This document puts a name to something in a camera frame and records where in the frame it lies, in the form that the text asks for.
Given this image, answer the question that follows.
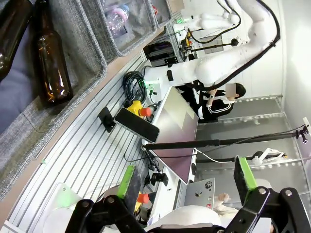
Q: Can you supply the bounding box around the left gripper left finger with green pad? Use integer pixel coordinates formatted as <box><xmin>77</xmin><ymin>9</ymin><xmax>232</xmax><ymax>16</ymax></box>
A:
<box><xmin>65</xmin><ymin>165</ymin><xmax>151</xmax><ymax>233</ymax></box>

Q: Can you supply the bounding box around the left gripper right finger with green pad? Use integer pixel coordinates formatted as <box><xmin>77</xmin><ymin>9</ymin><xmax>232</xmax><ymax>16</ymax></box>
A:
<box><xmin>225</xmin><ymin>156</ymin><xmax>311</xmax><ymax>233</ymax></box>

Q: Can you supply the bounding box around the crushed clear pinkish plastic bottle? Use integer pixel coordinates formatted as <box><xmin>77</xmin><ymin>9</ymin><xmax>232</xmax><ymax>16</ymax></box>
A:
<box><xmin>103</xmin><ymin>4</ymin><xmax>130</xmax><ymax>38</ymax></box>

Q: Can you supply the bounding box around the grey fabric basket labelled Bottle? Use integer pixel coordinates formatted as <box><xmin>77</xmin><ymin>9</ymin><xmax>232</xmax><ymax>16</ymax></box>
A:
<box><xmin>0</xmin><ymin>0</ymin><xmax>108</xmax><ymax>201</ymax></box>

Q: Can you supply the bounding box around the grey fabric basket labelled Plastic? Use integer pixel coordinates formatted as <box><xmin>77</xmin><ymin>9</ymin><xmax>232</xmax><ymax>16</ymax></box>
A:
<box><xmin>80</xmin><ymin>0</ymin><xmax>159</xmax><ymax>58</ymax></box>

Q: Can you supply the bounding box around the grey fabric basket labelled Can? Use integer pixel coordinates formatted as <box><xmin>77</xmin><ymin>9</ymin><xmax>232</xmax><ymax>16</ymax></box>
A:
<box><xmin>150</xmin><ymin>0</ymin><xmax>172</xmax><ymax>28</ymax></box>

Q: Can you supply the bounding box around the yellow emergency stop red button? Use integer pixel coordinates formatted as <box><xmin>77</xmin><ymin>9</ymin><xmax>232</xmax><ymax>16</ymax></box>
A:
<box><xmin>125</xmin><ymin>100</ymin><xmax>153</xmax><ymax>119</ymax></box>
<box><xmin>135</xmin><ymin>192</ymin><xmax>150</xmax><ymax>216</ymax></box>

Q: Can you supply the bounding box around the silver laptop with stickers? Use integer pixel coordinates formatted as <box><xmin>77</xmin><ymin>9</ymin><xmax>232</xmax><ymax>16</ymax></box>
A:
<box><xmin>184</xmin><ymin>178</ymin><xmax>216</xmax><ymax>211</ymax></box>

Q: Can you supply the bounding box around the black telescopic pole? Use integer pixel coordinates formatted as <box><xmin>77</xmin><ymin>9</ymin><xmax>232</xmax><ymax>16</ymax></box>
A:
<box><xmin>141</xmin><ymin>124</ymin><xmax>310</xmax><ymax>150</ymax></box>

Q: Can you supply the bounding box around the black smartphone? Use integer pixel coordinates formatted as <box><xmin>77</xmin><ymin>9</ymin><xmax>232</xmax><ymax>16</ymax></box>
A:
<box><xmin>113</xmin><ymin>107</ymin><xmax>160</xmax><ymax>144</ymax></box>

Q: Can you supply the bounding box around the flat computer monitor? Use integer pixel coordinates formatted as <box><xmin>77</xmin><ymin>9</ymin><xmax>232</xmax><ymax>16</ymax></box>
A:
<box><xmin>148</xmin><ymin>85</ymin><xmax>200</xmax><ymax>185</ymax></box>

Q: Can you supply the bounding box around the seated person in black jacket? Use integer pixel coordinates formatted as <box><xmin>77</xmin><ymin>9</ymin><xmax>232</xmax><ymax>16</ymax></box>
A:
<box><xmin>178</xmin><ymin>82</ymin><xmax>247</xmax><ymax>123</ymax></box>

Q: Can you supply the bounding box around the brown glass beer bottle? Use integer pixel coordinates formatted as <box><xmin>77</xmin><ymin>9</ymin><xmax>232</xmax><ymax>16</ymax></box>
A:
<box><xmin>33</xmin><ymin>0</ymin><xmax>74</xmax><ymax>108</ymax></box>
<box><xmin>0</xmin><ymin>0</ymin><xmax>34</xmax><ymax>82</ymax></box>

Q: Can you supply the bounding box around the black equipment case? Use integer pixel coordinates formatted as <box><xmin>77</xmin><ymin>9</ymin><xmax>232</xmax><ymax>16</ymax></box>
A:
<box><xmin>142</xmin><ymin>41</ymin><xmax>176</xmax><ymax>68</ymax></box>

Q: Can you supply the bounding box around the small black camera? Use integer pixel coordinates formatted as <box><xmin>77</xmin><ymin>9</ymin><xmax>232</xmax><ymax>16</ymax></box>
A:
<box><xmin>144</xmin><ymin>171</ymin><xmax>169</xmax><ymax>187</ymax></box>

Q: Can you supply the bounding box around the white cable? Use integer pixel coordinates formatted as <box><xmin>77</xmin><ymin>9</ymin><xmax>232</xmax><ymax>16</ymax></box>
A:
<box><xmin>195</xmin><ymin>149</ymin><xmax>237</xmax><ymax>164</ymax></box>

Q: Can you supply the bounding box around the black phone mount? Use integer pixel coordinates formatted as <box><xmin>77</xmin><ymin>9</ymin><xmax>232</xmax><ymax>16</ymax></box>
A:
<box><xmin>98</xmin><ymin>106</ymin><xmax>117</xmax><ymax>133</ymax></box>

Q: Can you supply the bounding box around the coiled black cable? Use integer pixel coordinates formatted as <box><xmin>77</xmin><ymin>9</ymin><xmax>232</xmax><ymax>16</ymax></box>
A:
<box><xmin>122</xmin><ymin>71</ymin><xmax>148</xmax><ymax>102</ymax></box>

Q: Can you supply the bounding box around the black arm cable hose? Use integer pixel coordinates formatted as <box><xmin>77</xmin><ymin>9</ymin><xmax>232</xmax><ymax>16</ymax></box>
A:
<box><xmin>186</xmin><ymin>0</ymin><xmax>281</xmax><ymax>92</ymax></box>

